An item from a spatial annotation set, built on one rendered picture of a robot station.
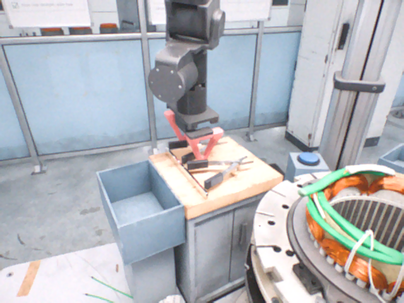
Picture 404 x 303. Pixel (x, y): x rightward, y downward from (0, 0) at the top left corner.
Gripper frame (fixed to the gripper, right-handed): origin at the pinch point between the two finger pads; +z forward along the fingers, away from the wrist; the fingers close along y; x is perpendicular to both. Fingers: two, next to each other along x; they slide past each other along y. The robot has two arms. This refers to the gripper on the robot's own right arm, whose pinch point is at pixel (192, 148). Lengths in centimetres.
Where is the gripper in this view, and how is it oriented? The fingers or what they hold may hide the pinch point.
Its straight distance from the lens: 59.0
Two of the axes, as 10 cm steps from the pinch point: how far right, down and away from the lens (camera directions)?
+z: 0.0, 8.3, 5.6
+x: 8.8, -2.7, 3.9
